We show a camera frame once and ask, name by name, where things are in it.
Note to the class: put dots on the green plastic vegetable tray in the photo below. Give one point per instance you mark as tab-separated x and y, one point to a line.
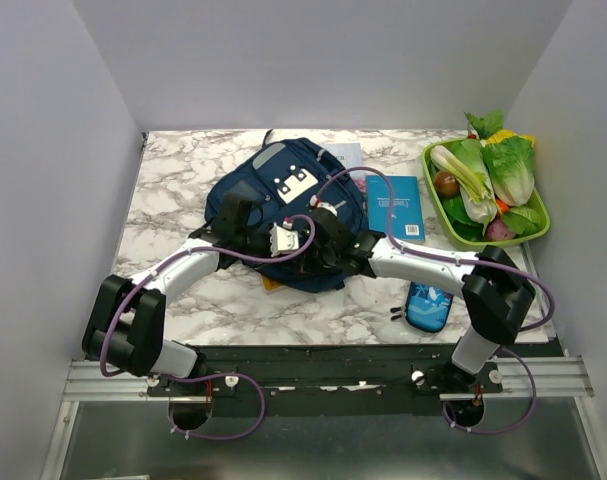
529	221

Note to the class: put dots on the teal blue hardcover book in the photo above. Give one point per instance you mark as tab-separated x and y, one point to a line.
407	218

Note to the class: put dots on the black mounting rail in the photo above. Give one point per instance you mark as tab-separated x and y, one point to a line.
325	381

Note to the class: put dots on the brown round fruit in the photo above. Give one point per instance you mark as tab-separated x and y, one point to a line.
446	185

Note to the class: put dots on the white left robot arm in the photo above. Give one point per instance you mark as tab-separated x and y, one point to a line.
125	331

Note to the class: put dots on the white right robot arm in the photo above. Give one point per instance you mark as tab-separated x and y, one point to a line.
496	294

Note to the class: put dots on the purple onion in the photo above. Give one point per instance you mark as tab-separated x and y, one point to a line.
497	230

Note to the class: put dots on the black binder clip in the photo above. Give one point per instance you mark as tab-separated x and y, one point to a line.
398	313

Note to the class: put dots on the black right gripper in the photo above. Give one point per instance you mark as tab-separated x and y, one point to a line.
320	265

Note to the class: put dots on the yellow paperback book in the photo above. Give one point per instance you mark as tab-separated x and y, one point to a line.
271	286

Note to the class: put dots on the navy blue student backpack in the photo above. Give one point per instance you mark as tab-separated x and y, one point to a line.
277	183

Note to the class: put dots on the blue pencil case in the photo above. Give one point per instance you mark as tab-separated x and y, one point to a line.
427	308

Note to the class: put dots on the white book with pink roses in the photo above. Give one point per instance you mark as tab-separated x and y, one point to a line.
349	155

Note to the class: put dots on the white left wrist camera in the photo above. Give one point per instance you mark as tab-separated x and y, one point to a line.
284	239

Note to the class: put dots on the green lettuce head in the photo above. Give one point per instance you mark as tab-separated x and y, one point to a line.
510	164

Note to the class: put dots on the aluminium frame rail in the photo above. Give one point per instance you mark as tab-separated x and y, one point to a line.
107	428

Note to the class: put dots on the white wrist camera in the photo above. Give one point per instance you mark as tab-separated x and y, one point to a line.
317	203
284	239

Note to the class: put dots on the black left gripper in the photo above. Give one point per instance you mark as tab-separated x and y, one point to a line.
266	233

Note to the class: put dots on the white green bok choy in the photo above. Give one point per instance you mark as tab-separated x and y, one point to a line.
464	160

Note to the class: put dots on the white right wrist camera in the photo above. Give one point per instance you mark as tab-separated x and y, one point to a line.
317	203

